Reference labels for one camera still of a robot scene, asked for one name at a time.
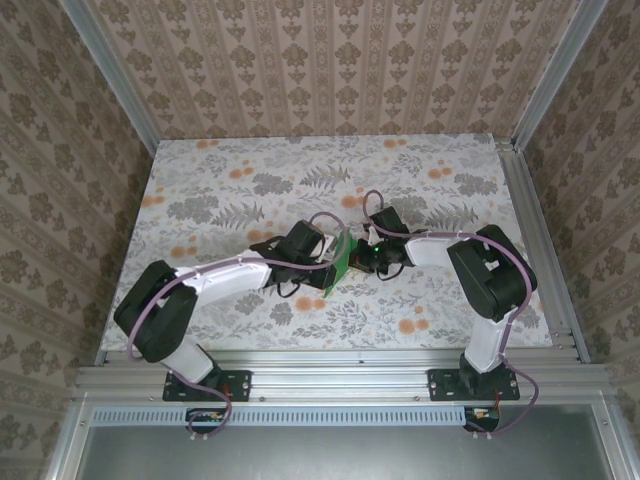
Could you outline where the green paper sheet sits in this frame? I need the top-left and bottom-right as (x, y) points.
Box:
(322, 230), (359, 300)

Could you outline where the floral patterned table cover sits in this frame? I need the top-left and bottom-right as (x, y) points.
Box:
(99, 133), (556, 351)

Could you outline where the grey metal panel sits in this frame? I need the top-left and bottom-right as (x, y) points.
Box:
(79, 424), (601, 480)

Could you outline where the small black connector board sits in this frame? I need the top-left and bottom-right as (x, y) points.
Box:
(463, 405), (501, 434)
(185, 407), (227, 435)

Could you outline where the thin black right gripper cable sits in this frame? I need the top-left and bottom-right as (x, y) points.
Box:
(374, 259), (404, 282)

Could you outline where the long aluminium base rail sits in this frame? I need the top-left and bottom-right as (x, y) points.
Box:
(72, 348), (614, 407)

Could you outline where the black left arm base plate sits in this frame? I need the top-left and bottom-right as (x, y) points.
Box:
(163, 368), (252, 402)

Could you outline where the grey slotted cable duct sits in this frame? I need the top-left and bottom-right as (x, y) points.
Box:
(92, 405), (469, 428)

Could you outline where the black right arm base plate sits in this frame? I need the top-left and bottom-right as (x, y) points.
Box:
(427, 368), (521, 402)

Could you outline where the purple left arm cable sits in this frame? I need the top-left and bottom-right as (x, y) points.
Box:
(127, 212), (346, 444)

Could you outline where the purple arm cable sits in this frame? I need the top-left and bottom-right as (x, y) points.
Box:
(362, 189), (540, 441)
(127, 212), (346, 444)

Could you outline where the aluminium side rail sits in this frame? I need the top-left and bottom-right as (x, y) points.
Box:
(494, 134), (592, 364)

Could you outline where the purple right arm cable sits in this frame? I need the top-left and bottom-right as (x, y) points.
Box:
(362, 189), (540, 441)

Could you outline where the aluminium frame post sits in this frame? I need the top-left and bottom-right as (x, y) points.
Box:
(62, 0), (162, 154)
(509, 0), (601, 151)

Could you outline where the short aluminium frame rail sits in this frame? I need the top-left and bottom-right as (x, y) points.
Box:
(592, 399), (634, 480)
(44, 399), (96, 480)

